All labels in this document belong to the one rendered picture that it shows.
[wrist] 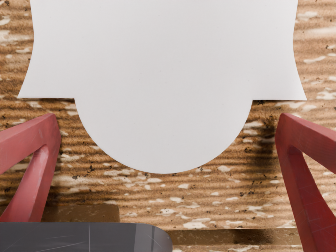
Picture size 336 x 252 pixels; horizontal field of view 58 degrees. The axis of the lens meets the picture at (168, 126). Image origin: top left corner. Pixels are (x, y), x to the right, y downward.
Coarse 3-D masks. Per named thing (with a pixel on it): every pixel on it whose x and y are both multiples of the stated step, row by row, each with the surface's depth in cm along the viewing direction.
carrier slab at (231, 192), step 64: (0, 0) 12; (320, 0) 12; (0, 64) 13; (320, 64) 13; (0, 128) 14; (64, 128) 14; (256, 128) 14; (0, 192) 15; (64, 192) 15; (128, 192) 15; (192, 192) 15; (256, 192) 15; (320, 192) 15
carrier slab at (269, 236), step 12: (264, 228) 17; (276, 228) 17; (288, 228) 17; (180, 240) 16; (192, 240) 16; (204, 240) 16; (216, 240) 16; (228, 240) 16; (240, 240) 16; (252, 240) 16; (264, 240) 16; (276, 240) 16; (288, 240) 16; (300, 240) 16
